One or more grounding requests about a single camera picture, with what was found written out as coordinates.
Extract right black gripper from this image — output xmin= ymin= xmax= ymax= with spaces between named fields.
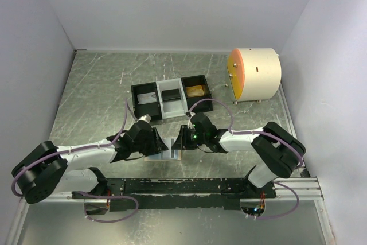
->
xmin=171 ymin=125 xmax=208 ymax=150

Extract tan leather card holder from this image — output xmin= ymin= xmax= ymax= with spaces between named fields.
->
xmin=144 ymin=138 xmax=182 ymax=162

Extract three-compartment black white tray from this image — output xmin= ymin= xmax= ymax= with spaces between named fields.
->
xmin=131 ymin=75 xmax=213 ymax=121

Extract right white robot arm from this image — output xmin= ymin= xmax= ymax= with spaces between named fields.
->
xmin=171 ymin=113 xmax=306 ymax=198

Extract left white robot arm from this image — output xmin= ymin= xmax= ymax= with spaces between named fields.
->
xmin=11 ymin=120 xmax=168 ymax=204

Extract black card in tray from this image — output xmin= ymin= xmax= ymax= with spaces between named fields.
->
xmin=161 ymin=88 xmax=181 ymax=102

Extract silver card in tray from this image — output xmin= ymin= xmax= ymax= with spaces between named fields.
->
xmin=137 ymin=92 xmax=157 ymax=105

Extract gold card in tray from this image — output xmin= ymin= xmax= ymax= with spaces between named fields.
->
xmin=185 ymin=85 xmax=205 ymax=98

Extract cream drum with orange face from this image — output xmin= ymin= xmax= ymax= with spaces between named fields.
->
xmin=227 ymin=48 xmax=282 ymax=104

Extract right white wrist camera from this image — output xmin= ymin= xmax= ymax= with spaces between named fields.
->
xmin=186 ymin=112 xmax=195 ymax=129

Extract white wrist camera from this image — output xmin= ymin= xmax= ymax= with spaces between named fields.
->
xmin=137 ymin=114 xmax=151 ymax=124
xmin=186 ymin=112 xmax=195 ymax=129

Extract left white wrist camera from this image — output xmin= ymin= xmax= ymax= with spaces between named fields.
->
xmin=137 ymin=114 xmax=151 ymax=124

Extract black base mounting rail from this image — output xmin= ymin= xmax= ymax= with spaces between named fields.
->
xmin=71 ymin=177 xmax=278 ymax=213

